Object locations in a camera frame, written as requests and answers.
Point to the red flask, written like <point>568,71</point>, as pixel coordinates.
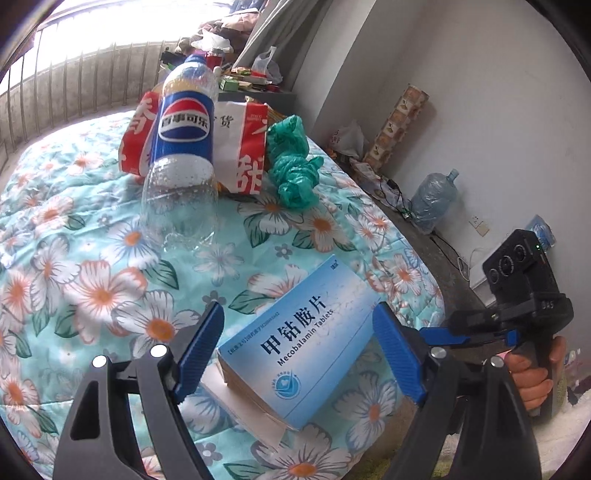
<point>214,59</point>

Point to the red and white snack bag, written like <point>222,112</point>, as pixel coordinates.
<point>240,138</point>

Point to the green plastic bag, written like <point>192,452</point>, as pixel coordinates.
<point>291,161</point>

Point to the blue plastic packet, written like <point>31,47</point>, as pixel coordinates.
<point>541,230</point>

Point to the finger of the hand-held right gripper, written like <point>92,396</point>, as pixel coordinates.
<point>510,340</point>
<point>443,336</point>

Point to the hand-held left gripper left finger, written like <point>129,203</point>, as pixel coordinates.
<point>199,351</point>

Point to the pile of clothes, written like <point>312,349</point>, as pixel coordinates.
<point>217,34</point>

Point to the blue medicine box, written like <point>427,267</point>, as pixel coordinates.
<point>295,332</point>

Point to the tall patterned cardboard box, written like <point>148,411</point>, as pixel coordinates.
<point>397,124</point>

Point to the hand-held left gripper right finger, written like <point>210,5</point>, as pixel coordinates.
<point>396,351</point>

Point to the person's right hand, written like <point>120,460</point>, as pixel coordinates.
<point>531,378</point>

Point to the clear plastic cola bottle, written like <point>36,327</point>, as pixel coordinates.
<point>182,124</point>

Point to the metal window railing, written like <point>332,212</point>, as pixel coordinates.
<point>69,87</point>

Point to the white wall socket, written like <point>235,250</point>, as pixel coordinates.
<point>480,226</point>

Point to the white plastic bag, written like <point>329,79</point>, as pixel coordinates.
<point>347,138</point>
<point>265,64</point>

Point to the grey curtain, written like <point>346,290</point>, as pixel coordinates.
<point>277,27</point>

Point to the grey cabinet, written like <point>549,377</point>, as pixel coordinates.
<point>272,99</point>

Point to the floral blanket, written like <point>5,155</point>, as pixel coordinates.
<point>92,277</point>

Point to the large water jug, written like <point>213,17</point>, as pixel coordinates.
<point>431,203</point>

